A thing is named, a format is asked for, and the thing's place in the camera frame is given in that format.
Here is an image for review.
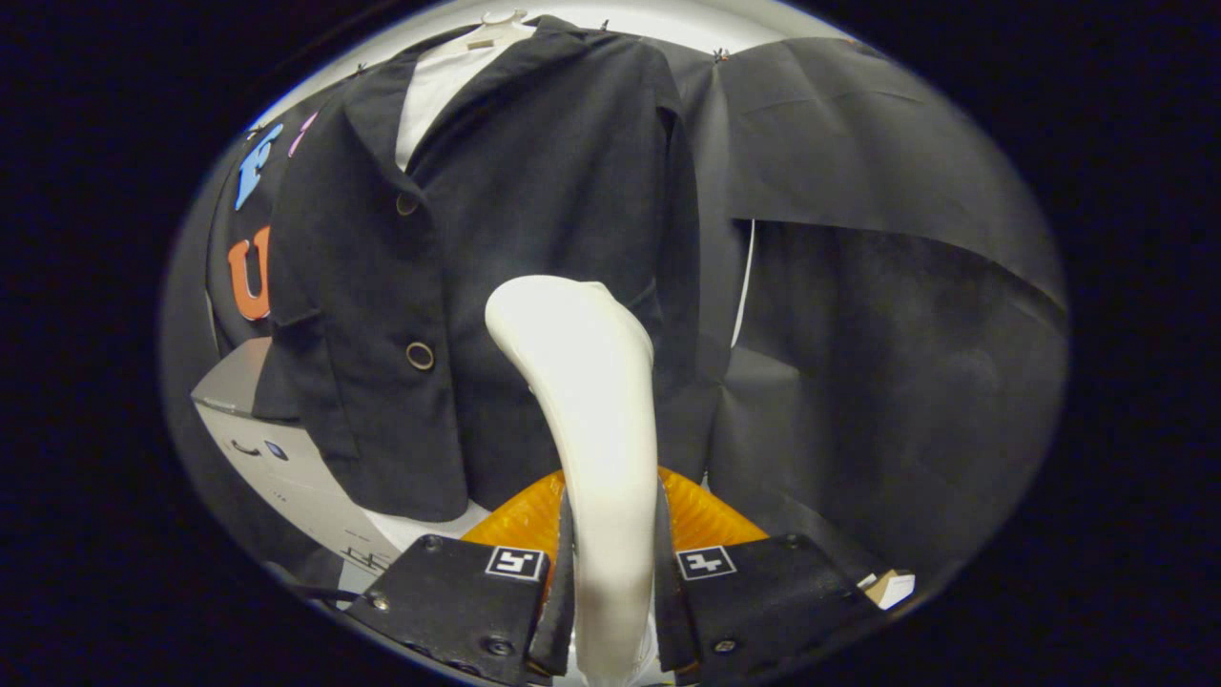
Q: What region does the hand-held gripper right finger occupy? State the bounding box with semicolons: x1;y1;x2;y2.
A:
653;468;884;680

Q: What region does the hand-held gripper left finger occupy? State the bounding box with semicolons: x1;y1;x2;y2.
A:
343;469;574;686

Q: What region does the white garment steamer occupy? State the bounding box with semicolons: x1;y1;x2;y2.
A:
484;275;660;686

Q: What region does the black blazer jacket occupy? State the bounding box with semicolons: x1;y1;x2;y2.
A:
252;13;704;524

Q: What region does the small cardboard box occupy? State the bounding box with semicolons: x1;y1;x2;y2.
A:
857;569;918;611

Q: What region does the grey drawer cabinet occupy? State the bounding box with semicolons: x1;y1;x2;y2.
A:
190;336;404;594

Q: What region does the black backdrop cloth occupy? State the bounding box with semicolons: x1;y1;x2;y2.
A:
158;27;1069;585

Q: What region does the white dress form torso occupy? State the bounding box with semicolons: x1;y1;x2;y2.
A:
362;8;537;554

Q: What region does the thin white cable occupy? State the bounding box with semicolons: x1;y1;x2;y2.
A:
729;219;757;350

